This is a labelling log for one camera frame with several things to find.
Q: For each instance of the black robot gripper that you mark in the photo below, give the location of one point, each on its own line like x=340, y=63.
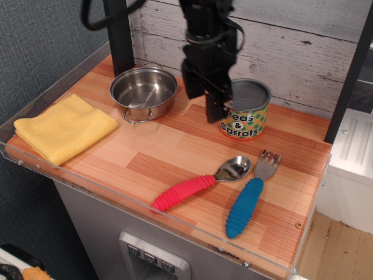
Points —
x=209, y=58

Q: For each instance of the peas and carrots toy can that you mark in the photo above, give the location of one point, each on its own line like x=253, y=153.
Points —
x=246, y=120

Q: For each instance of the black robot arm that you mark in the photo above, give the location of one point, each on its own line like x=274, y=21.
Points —
x=206, y=11

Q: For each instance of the stainless steel pot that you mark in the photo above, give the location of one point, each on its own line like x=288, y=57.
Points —
x=145, y=93

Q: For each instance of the yellow folded cloth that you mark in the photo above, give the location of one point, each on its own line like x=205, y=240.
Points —
x=65, y=129

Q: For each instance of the white toy sink unit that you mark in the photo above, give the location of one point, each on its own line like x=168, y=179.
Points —
x=345, y=194

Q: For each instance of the grey toy fridge cabinet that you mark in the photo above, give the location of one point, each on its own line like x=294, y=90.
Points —
x=100, y=224

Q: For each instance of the silver dispenser button panel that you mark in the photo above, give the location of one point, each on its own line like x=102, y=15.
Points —
x=151, y=258

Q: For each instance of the orange object at corner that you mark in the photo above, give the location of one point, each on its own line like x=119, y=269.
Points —
x=35, y=273

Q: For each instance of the spoon with pink handle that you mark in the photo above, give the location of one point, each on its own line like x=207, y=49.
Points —
x=232, y=170

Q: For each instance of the black left vertical post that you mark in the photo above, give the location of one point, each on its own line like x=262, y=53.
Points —
x=119, y=34

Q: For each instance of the black vertical post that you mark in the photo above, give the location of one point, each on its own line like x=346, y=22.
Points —
x=119, y=34
x=351, y=78

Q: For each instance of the fork with blue handle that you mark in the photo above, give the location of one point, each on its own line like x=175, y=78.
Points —
x=243, y=208

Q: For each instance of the clear acrylic guard rail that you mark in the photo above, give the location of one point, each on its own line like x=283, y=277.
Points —
x=132, y=165

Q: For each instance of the black right vertical post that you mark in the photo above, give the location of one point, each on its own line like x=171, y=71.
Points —
x=351, y=78

